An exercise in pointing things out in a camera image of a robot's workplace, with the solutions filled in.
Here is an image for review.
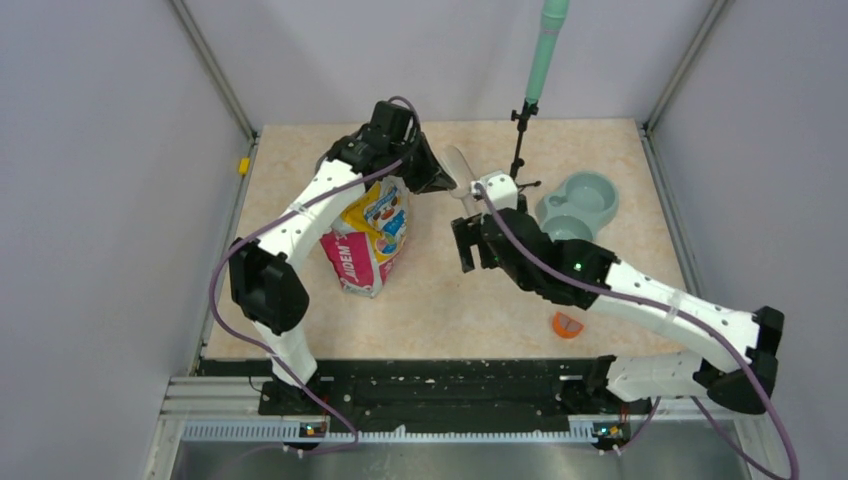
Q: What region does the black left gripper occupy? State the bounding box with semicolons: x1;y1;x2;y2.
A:
388;131;456;194

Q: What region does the clear plastic scoop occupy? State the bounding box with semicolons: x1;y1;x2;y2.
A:
439;145;478;217

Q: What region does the pink pet food bag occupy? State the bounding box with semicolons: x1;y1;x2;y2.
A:
320;176;410;298

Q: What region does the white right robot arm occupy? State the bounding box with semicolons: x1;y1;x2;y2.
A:
451;172;785;415

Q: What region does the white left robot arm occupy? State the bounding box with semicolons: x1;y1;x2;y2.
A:
228;96;456;414

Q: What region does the teal double pet bowl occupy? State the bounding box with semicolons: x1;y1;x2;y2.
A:
535;171;620;242

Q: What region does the black tripod stand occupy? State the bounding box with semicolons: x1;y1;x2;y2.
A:
509;99;539;181

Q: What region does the orange semicircle toy block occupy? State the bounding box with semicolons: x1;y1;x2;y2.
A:
551;312;584;339

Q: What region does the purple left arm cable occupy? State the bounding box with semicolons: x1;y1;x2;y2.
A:
207;95;423;457

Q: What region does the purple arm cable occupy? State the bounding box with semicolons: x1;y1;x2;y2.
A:
207;95;423;457
472;184;800;480

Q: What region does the yellow clip on frame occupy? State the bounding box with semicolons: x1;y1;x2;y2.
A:
238;157;251;176

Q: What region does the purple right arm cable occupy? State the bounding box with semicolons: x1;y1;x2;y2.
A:
472;184;800;480

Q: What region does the aluminium frame rail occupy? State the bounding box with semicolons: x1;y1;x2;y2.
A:
158;374;763;444

